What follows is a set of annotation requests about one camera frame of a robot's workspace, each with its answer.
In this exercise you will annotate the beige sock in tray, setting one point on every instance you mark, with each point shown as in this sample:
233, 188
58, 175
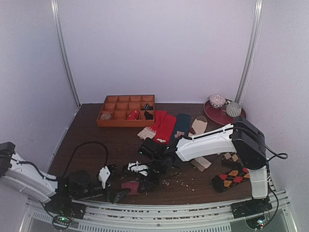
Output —
105, 116

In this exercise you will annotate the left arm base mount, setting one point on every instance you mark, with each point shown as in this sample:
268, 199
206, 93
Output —
66, 208

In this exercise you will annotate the argyle beige brown sock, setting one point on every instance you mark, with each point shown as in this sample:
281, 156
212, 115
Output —
230, 159

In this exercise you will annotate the left aluminium frame post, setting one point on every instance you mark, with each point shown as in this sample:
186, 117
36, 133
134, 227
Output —
64, 56

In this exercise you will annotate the argyle black orange sock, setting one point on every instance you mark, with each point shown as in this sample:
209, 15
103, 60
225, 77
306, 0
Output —
229, 179

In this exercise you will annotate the right aluminium frame post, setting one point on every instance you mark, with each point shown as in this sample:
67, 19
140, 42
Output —
253, 42

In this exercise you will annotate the patterned white red bowl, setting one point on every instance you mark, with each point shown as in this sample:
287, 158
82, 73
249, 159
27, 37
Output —
217, 101

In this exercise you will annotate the striped grey cup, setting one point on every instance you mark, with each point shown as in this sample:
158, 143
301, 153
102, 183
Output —
233, 109

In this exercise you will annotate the cream red-trim sock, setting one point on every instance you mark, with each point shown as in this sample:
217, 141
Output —
147, 132

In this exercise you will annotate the green reindeer sock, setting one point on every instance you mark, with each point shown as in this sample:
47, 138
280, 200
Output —
181, 127

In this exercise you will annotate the cream striped sock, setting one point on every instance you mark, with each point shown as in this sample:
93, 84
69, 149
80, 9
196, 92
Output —
198, 127

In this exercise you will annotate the black striped sock in tray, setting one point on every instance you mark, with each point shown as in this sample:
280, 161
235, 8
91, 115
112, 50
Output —
147, 107

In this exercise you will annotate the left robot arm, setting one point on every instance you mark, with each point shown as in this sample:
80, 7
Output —
26, 177

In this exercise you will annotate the red long sock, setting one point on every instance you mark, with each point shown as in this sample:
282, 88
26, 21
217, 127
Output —
165, 129

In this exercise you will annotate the red round tray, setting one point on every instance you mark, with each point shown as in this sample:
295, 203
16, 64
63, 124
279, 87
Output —
218, 115

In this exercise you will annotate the red rolled sock in tray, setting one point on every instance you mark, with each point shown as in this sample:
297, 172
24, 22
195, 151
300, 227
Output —
133, 115

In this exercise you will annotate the wooden divided organizer tray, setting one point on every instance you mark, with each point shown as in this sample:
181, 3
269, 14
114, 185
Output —
121, 105

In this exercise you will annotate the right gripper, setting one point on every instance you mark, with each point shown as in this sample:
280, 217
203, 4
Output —
149, 178

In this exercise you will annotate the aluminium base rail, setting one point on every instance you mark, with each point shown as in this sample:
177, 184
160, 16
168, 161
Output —
208, 217

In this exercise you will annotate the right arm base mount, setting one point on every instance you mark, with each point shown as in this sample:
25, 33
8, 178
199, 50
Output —
250, 207

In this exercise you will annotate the magenta purple ribbed sock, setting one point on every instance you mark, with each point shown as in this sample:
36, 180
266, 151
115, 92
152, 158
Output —
132, 185

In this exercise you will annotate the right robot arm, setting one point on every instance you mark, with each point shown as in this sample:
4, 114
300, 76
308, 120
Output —
240, 137

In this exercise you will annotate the aluminium frame post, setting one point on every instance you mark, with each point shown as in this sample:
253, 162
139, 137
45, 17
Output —
253, 42
64, 56

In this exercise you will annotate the black rolled sock in tray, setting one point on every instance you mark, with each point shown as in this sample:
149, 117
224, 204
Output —
148, 116

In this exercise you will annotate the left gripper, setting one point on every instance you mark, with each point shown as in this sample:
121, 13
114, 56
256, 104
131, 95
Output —
115, 196

